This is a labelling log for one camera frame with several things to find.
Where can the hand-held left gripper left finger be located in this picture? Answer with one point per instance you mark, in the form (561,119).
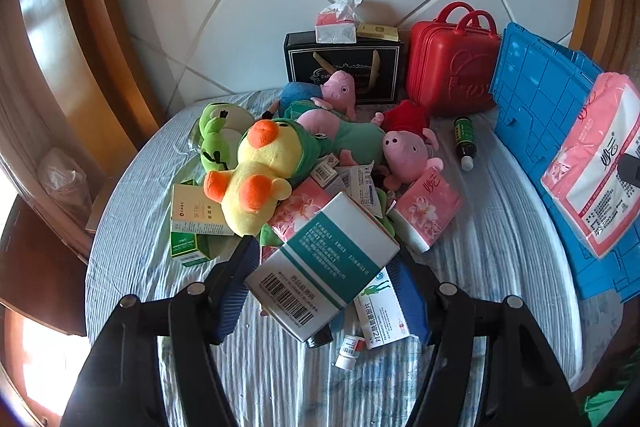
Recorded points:
(235,302)

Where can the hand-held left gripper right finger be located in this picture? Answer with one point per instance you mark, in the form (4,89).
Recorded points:
(410,302)

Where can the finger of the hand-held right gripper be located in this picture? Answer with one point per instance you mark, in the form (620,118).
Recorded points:
(631,168)

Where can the large pink tissue pack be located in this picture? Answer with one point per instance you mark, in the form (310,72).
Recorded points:
(592,157)

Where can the white and teal medicine box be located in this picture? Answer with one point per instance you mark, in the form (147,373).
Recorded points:
(320,267)

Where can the blue plastic storage container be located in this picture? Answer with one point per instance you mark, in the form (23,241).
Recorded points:
(530,107)

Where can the white medicine box green figure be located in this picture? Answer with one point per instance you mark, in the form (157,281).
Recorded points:
(380,312)

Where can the green small box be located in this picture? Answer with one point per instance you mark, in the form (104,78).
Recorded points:
(187,183)
(187,249)

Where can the small white bottle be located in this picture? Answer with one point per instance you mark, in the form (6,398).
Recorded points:
(349,352)

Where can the black cylinder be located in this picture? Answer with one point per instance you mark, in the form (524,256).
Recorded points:
(320,339)

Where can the cream cardboard box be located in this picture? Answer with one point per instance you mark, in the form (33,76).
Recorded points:
(195,212)

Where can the yellow duck plush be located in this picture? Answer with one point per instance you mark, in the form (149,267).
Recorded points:
(260,177)

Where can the white printed sachets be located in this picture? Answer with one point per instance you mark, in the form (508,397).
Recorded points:
(362,182)

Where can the small grey white box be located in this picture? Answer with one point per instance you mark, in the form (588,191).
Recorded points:
(324,179)
(330,162)

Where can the pig plush with red dress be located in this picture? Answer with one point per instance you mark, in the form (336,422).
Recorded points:
(410,147)

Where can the brown cardboard piece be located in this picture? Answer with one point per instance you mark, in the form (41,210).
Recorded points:
(97,207)

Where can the dark bottle with green label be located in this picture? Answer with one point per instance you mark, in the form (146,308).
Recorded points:
(465,137)

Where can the green frog plush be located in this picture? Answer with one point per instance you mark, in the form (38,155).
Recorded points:
(217,132)

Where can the pig plush with green body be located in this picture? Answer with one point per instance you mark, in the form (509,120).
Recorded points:
(350,134)

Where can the dark wooden bedside cabinet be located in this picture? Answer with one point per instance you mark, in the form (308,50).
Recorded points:
(40,267)

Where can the red hard-shell suitcase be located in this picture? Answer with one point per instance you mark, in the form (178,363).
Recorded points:
(450,67)

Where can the clear plastic bag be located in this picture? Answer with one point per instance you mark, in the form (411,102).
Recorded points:
(62,179)

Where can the green cloth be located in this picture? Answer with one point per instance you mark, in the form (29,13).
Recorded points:
(610,402)

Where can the pig plush with blue body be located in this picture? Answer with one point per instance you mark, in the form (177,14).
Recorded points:
(340,89)

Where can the black gift bag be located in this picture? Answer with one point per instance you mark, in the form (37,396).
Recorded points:
(300,57)

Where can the small gold box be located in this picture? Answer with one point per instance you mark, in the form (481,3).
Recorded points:
(379,32)

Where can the red tissue pack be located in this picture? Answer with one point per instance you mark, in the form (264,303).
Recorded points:
(337,24)

